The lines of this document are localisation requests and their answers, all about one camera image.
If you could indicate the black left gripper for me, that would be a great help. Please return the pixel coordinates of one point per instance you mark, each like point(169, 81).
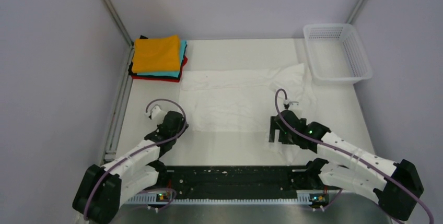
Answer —
point(182, 126)

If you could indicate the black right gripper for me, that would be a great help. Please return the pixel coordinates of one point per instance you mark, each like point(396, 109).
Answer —
point(274, 126)

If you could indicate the white t shirt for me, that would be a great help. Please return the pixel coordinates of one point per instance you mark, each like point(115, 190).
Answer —
point(229, 115)

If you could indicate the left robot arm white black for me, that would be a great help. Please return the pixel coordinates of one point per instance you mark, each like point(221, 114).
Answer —
point(104, 189)

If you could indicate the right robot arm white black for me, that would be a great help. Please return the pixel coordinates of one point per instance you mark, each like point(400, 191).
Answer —
point(393, 186)

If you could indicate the folded red t shirt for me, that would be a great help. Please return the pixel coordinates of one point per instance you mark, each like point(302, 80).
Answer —
point(163, 78)

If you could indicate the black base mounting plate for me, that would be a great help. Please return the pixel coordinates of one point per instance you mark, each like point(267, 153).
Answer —
point(239, 182)

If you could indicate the folded black t shirt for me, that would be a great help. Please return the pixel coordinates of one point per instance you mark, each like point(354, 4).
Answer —
point(130, 72)

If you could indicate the folded orange t shirt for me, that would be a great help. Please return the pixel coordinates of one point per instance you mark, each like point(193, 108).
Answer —
point(156, 55)

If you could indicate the folded teal t shirt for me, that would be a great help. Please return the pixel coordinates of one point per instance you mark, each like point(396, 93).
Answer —
point(174, 74)

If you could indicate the white plastic basket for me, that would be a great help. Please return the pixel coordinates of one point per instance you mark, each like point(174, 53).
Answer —
point(335, 54)

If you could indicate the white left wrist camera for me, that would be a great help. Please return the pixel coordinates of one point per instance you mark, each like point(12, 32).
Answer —
point(153, 112)

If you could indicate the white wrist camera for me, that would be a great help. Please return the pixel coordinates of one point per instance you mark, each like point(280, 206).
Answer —
point(153, 112)
point(292, 105)

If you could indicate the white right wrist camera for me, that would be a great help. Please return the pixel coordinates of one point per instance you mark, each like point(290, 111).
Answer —
point(292, 105)

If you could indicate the left aluminium frame rail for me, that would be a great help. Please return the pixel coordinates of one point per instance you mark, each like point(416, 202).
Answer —
point(108, 135)

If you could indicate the white slotted cable duct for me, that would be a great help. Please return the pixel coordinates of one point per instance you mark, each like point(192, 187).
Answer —
point(154, 199)

